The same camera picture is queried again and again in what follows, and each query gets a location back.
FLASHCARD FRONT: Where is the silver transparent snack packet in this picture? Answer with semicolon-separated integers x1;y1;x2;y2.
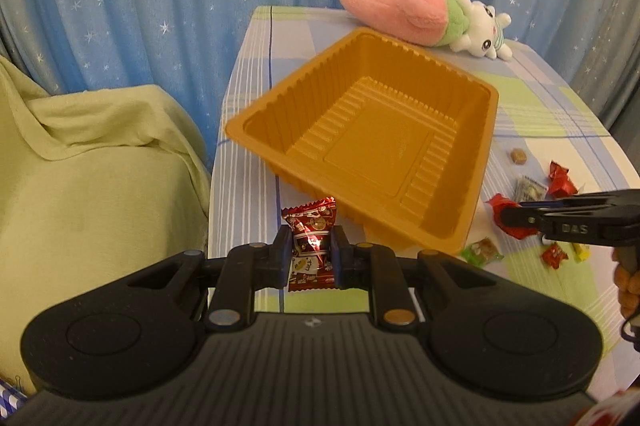
514;176;547;203

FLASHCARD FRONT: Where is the red cartoon snack packet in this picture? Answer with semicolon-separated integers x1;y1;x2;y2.
281;197;336;292

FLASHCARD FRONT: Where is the red foil candy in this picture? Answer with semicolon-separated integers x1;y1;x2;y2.
548;161;578;199

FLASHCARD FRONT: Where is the small red candy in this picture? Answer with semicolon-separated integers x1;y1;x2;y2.
540;242;568;270

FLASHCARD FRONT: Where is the green candy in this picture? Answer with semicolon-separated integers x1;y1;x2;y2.
460;238;503;268

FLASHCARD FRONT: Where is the large red snack packet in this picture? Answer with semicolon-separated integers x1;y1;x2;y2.
486;193;540;240

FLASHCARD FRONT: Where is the yellow candy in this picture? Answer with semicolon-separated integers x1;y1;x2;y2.
572;243;591;263

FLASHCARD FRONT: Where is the person's right hand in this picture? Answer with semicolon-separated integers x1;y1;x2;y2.
612;249;640;319

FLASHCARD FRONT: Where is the brown cube candy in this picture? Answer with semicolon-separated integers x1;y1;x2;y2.
510;148;528;165

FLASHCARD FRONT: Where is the plaid tablecloth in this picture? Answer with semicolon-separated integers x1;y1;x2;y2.
207;5;640;402

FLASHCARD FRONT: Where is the orange plastic tray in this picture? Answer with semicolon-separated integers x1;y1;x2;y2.
226;28;499;255

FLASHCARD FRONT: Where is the light green draped cloth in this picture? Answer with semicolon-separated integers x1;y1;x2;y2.
1;61;210;394

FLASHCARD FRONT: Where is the pink green white plush toy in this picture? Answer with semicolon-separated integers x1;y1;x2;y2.
340;0;513;61

